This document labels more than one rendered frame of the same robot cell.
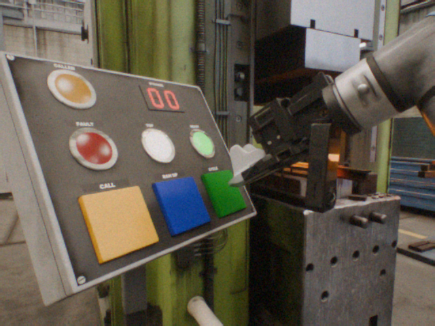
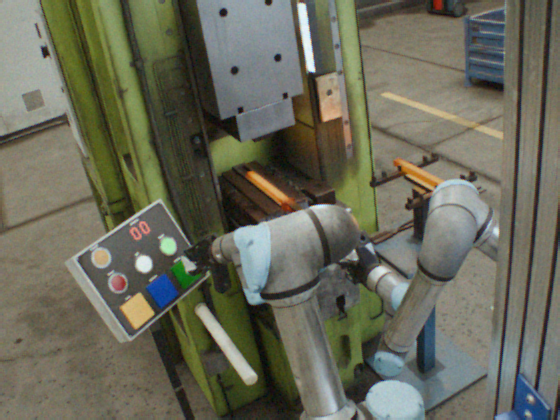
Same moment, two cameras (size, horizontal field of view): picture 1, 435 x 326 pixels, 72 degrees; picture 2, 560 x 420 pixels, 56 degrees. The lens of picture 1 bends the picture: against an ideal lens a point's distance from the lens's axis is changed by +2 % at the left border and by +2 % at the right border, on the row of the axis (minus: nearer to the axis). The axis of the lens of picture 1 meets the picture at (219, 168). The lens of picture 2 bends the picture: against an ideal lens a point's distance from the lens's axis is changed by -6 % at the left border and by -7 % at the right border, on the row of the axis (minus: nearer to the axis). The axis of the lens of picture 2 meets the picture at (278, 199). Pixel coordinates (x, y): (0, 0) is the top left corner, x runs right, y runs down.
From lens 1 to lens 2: 1.27 m
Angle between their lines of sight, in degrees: 22
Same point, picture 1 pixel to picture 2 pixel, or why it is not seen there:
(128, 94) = (122, 241)
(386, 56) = (223, 247)
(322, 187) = (218, 285)
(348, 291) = not seen: hidden behind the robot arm
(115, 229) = (136, 315)
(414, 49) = (229, 250)
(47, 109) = (96, 274)
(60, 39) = not seen: outside the picture
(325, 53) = (258, 124)
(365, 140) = (337, 143)
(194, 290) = (196, 300)
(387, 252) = not seen: hidden behind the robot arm
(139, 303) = (156, 326)
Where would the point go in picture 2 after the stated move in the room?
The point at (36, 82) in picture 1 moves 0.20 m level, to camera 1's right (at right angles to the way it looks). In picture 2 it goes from (88, 264) to (157, 255)
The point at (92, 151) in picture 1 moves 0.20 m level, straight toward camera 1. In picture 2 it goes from (117, 285) to (131, 327)
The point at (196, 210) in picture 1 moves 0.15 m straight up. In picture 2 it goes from (169, 292) to (155, 250)
